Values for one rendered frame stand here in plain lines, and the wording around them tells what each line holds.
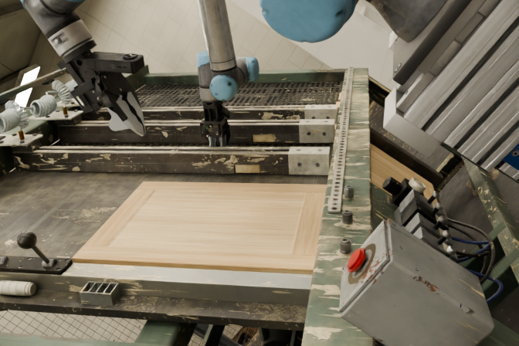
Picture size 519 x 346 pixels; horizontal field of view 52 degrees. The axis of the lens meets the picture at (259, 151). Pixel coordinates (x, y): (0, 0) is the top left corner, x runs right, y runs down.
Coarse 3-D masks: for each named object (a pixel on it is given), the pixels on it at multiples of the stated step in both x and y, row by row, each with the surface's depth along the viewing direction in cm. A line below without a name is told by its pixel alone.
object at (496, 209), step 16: (368, 80) 272; (384, 96) 281; (384, 144) 267; (400, 160) 269; (416, 160) 268; (448, 160) 283; (464, 160) 264; (432, 176) 268; (448, 176) 289; (480, 176) 238; (480, 192) 229; (496, 192) 226; (496, 208) 209; (496, 224) 202; (512, 224) 200; (512, 240) 186; (208, 336) 254; (272, 336) 182; (288, 336) 183
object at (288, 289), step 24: (72, 264) 117; (96, 264) 116; (48, 288) 115; (72, 288) 114; (120, 288) 111; (144, 288) 110; (168, 288) 109; (192, 288) 108; (216, 288) 107; (240, 288) 106; (264, 288) 105; (288, 288) 104
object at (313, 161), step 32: (32, 160) 181; (64, 160) 178; (96, 160) 176; (128, 160) 174; (160, 160) 172; (192, 160) 169; (224, 160) 167; (256, 160) 165; (288, 160) 163; (320, 160) 161
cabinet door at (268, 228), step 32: (160, 192) 155; (192, 192) 154; (224, 192) 152; (256, 192) 151; (288, 192) 149; (320, 192) 148; (128, 224) 138; (160, 224) 137; (192, 224) 136; (224, 224) 135; (256, 224) 133; (288, 224) 132; (320, 224) 131; (96, 256) 123; (128, 256) 122; (160, 256) 121; (192, 256) 120; (224, 256) 120; (256, 256) 119; (288, 256) 118
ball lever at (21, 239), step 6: (24, 234) 106; (30, 234) 107; (18, 240) 106; (24, 240) 106; (30, 240) 106; (36, 240) 108; (24, 246) 106; (30, 246) 107; (36, 246) 110; (36, 252) 111; (42, 258) 113; (42, 264) 115; (48, 264) 114; (54, 264) 115
